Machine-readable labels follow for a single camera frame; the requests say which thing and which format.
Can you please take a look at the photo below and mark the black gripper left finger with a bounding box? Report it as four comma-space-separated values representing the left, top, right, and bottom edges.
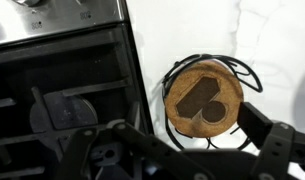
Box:
56, 119, 215, 180

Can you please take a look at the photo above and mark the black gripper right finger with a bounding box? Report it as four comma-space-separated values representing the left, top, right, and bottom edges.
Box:
237, 101, 305, 180

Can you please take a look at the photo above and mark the black wire coaster holder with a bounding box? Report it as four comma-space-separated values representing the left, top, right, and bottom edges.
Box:
161, 53, 264, 151

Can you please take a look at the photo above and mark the round wooden block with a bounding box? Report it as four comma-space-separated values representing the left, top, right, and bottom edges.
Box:
164, 59, 245, 138

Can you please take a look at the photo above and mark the stainless gas stove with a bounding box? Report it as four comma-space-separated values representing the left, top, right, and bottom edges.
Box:
0, 0, 156, 180

